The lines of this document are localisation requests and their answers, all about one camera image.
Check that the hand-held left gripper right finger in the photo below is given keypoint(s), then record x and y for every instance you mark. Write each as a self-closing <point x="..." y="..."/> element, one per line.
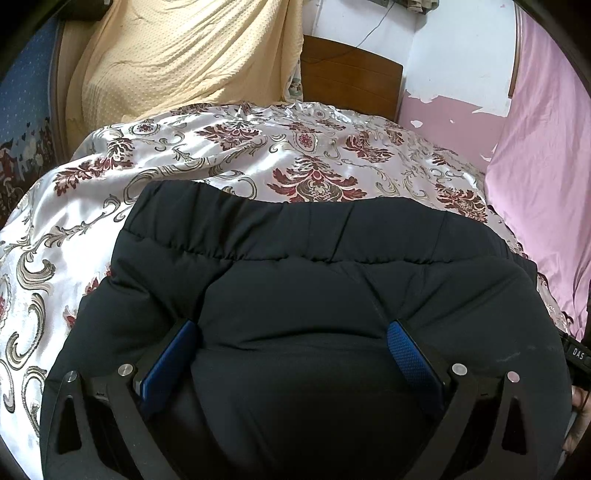
<point x="413" y="364"/>

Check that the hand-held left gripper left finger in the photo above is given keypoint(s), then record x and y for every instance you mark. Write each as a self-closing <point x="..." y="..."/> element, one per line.
<point x="168" y="364"/>

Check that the black padded jacket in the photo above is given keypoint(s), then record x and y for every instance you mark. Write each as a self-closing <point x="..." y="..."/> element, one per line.
<point x="323" y="286"/>

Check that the person's right hand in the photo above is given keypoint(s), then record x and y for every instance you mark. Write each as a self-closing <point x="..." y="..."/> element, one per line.
<point x="579" y="424"/>

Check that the pink curtain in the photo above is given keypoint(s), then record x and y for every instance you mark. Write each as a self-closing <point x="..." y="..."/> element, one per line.
<point x="545" y="152"/>

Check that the floral satin bedspread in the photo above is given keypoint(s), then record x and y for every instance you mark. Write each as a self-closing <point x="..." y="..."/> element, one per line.
<point x="194" y="152"/>

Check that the wooden headboard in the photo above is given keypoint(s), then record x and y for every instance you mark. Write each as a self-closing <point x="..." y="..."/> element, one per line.
<point x="351" y="74"/>

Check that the small floral pillow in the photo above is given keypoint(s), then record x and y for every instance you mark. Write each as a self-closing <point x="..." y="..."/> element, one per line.
<point x="293" y="85"/>

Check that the beige dotted cloth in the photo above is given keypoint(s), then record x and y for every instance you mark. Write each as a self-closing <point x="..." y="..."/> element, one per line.
<point x="175" y="60"/>

